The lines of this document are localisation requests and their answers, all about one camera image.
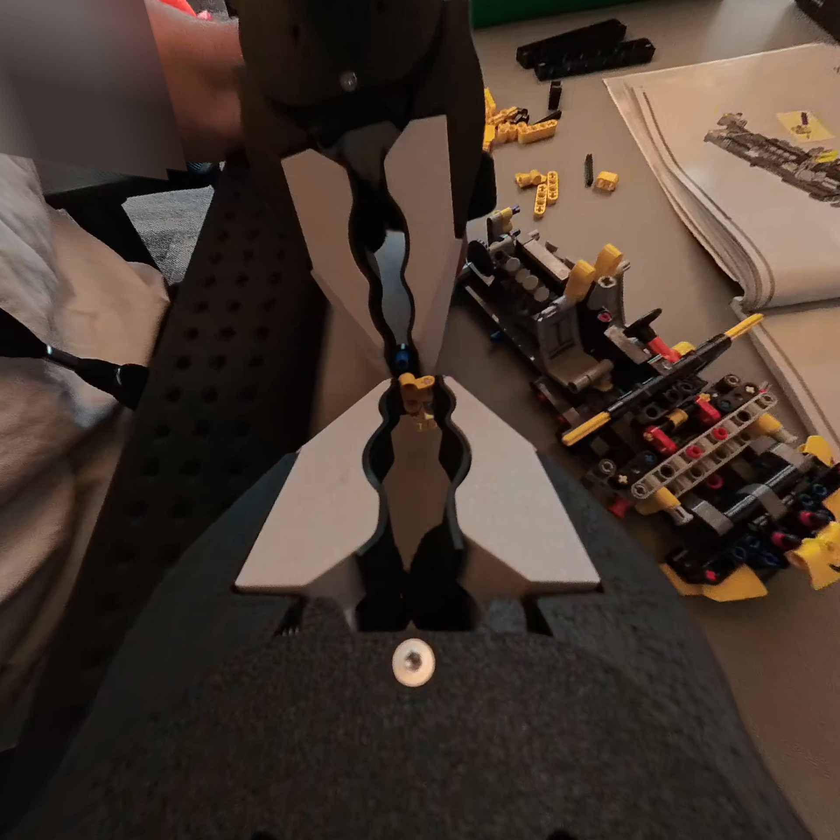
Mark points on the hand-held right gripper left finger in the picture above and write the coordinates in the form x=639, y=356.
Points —
x=308, y=518

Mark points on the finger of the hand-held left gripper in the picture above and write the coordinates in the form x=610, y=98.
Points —
x=430, y=216
x=321, y=223

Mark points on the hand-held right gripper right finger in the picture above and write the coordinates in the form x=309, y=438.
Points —
x=525, y=518

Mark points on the yellow lego connector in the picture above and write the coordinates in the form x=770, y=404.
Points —
x=413, y=386

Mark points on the lego car model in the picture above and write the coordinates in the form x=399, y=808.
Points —
x=695, y=453

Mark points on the pile of yellow lego parts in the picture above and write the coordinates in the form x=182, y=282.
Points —
x=535, y=131

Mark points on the black lego axle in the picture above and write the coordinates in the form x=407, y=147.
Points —
x=589, y=170

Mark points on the black angled lego piece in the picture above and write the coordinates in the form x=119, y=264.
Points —
x=555, y=95

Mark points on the lego instruction booklet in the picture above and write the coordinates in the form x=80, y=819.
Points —
x=722, y=197

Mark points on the black perforated chair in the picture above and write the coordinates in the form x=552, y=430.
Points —
x=197, y=394

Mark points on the green plastic bin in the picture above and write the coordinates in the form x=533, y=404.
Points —
x=544, y=13

